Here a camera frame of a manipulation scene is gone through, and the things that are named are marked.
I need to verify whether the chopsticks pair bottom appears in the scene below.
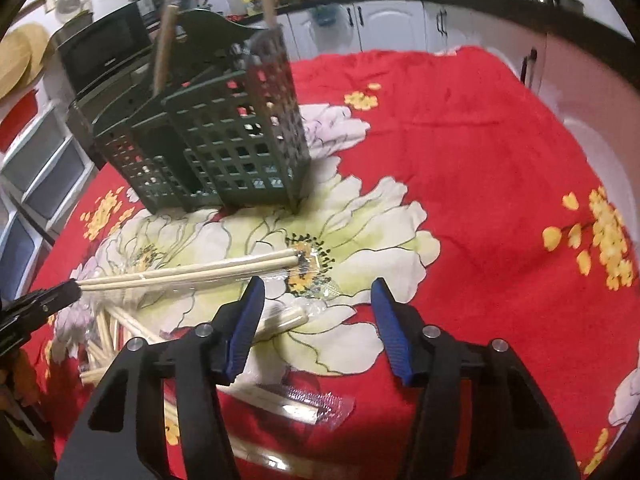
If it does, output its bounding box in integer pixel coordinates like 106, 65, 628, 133
218, 384, 355, 430

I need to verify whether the chopsticks pair long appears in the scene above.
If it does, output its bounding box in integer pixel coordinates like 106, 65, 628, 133
77, 248, 304, 292

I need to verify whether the white plastic drawer unit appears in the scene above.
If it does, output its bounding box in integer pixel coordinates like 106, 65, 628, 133
0, 104, 97, 302

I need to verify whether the round bamboo tray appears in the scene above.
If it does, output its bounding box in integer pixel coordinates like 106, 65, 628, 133
1, 23, 50, 98

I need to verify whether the black microwave oven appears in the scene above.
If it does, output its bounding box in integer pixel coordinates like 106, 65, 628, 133
58, 2, 151, 96

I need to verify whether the red floral tablecloth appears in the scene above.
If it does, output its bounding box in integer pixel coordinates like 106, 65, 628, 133
36, 48, 639, 479

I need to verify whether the dark green utensil basket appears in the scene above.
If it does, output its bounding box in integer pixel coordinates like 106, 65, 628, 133
92, 9, 310, 212

